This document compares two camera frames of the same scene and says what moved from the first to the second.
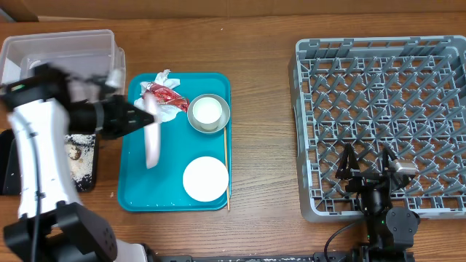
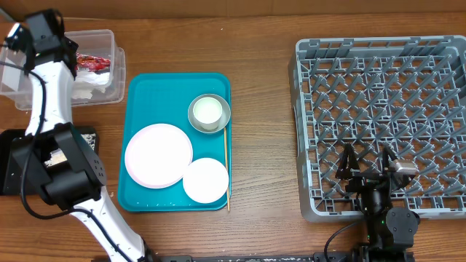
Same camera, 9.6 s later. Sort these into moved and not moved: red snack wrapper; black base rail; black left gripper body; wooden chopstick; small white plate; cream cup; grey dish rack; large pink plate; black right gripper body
Moved: red snack wrapper; black left gripper body; large pink plate
Not moved: wooden chopstick; black base rail; cream cup; black right gripper body; small white plate; grey dish rack
